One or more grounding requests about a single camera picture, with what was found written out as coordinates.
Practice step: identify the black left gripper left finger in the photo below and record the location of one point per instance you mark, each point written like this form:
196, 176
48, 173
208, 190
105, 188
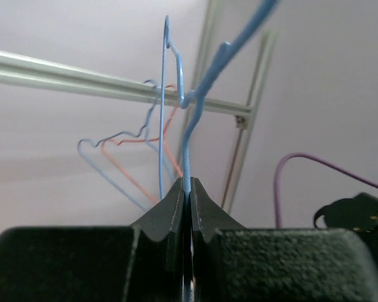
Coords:
156, 270

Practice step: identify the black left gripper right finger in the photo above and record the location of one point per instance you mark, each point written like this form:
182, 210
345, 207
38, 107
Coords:
209, 220

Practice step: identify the pink wire hanger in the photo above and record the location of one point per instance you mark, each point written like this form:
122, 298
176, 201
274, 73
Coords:
144, 157

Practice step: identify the blue hanger of grey top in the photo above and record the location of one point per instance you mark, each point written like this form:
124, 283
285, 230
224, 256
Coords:
225, 53

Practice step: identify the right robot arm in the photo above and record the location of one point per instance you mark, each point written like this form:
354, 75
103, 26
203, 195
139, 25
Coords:
358, 214

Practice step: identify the aluminium frame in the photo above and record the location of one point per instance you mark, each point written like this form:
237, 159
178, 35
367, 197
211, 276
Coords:
25, 71

